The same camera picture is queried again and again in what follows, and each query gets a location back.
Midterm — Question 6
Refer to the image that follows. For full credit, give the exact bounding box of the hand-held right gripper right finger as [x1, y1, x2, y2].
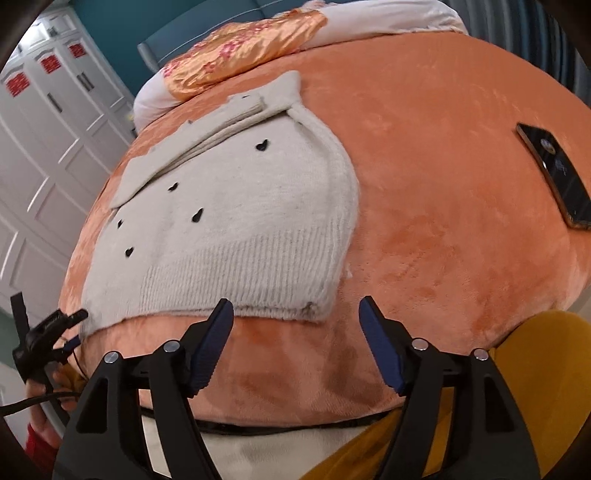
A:
[358, 295, 541, 480]

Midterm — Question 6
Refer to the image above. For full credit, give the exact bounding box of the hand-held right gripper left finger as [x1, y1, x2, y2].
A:
[53, 298, 236, 480]

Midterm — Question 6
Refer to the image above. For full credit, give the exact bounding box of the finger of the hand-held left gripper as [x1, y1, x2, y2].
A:
[27, 309, 88, 343]
[10, 292, 29, 335]

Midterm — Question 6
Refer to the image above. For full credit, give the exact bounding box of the cream knit sweater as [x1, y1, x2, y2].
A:
[78, 70, 361, 337]

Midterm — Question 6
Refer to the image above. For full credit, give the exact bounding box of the person's red-sleeved left forearm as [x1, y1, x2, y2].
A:
[25, 424, 63, 478]

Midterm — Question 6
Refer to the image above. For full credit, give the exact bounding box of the person's left hand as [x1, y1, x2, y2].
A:
[23, 364, 83, 446]

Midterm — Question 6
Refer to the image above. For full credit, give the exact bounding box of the person's white top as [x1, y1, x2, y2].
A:
[141, 413, 393, 480]

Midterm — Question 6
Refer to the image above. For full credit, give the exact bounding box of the white panelled wardrobe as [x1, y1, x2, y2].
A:
[0, 7, 139, 319]

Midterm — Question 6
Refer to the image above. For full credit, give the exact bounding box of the person's mustard yellow clothing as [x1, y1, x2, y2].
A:
[358, 310, 591, 480]

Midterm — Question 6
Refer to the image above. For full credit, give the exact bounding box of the orange plush blanket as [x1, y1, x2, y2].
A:
[60, 25, 591, 428]

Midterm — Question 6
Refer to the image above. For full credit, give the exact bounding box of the black smartphone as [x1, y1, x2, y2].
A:
[516, 122, 591, 230]

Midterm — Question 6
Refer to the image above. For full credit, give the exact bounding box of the orange floral satin pillow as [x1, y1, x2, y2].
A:
[159, 9, 329, 101]

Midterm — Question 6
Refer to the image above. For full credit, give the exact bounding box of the blue upholstered headboard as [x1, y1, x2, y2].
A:
[137, 0, 296, 75]

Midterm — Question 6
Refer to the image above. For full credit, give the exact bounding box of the white duvet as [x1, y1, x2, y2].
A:
[133, 0, 468, 139]

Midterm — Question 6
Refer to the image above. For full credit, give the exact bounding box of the grey-blue curtain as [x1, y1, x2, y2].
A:
[462, 0, 591, 116]

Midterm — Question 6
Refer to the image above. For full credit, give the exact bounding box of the black cable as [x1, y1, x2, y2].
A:
[139, 408, 403, 437]
[0, 391, 80, 417]

